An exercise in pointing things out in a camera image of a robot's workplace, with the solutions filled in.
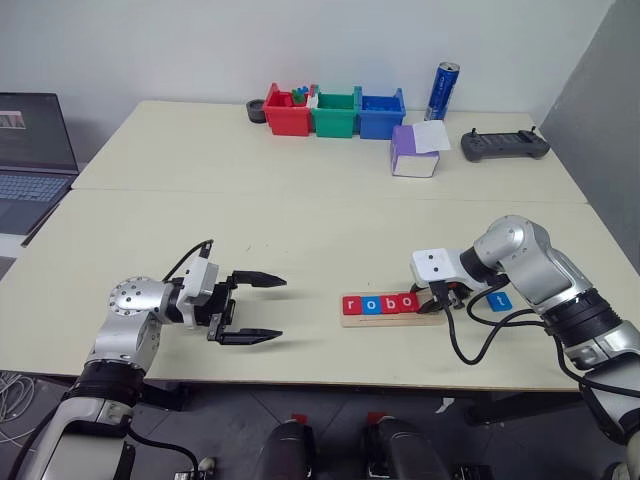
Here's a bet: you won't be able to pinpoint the red plastic bin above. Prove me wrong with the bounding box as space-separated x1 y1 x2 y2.
262 81 315 138

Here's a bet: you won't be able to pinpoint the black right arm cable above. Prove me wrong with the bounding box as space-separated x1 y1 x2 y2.
428 279 601 401

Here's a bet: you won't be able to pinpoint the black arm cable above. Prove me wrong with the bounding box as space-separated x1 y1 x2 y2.
161 240 216 282
428 279 601 401

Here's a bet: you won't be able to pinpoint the white floor cable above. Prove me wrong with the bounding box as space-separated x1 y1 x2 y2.
0 371 37 447

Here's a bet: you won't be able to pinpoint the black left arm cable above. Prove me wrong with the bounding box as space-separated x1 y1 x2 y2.
161 240 216 282

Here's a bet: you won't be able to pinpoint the dark rounded shape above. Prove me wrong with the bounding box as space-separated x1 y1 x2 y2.
361 418 452 480
258 422 317 480

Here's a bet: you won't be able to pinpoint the green plastic bin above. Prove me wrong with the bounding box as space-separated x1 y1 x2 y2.
310 89 361 139

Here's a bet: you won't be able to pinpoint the white paper sheet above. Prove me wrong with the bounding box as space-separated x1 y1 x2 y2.
413 120 452 154

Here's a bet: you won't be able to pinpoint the blue letter tile t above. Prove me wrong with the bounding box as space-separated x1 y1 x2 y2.
485 290 513 313

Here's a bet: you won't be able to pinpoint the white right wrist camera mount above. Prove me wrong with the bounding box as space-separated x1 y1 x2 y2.
410 246 474 291

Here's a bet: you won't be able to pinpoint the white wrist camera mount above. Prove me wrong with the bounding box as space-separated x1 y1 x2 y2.
176 256 222 330
410 246 474 291

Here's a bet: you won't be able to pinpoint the dark grey round cup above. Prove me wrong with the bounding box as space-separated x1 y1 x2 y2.
245 97 269 125

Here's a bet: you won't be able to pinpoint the wooden letter tray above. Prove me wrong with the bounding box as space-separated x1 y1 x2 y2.
340 291 444 329

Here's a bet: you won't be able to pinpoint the black table frame bar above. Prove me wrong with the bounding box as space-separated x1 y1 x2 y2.
463 390 586 426

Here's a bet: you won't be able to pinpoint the black floor cable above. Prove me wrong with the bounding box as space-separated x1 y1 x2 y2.
127 424 204 474

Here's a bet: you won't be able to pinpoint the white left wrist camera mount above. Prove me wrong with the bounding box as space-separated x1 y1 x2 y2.
176 256 222 330

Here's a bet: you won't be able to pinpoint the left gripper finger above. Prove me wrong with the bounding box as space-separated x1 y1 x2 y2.
230 269 288 290
216 327 285 348

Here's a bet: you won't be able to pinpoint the grey shoe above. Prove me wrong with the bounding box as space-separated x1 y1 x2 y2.
605 460 640 480

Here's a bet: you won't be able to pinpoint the blue plastic bin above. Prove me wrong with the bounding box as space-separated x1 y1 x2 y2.
353 85 406 141

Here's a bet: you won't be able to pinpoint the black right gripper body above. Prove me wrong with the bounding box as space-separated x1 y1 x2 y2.
422 281 474 311

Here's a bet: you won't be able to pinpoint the blue drink can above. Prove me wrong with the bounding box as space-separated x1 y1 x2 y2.
423 60 462 123

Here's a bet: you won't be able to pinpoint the grey handheld controller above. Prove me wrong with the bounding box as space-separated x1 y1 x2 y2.
459 124 552 163

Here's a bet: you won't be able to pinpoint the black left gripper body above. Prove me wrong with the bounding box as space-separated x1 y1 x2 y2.
193 275 239 344

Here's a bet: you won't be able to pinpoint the purple and white box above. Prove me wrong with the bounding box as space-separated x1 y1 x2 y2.
389 121 452 179

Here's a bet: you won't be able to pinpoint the small coloured toy bricks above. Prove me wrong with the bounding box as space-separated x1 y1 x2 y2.
290 85 321 109

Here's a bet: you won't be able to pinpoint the dark grey laptop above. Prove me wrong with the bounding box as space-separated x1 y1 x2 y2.
0 91 82 237

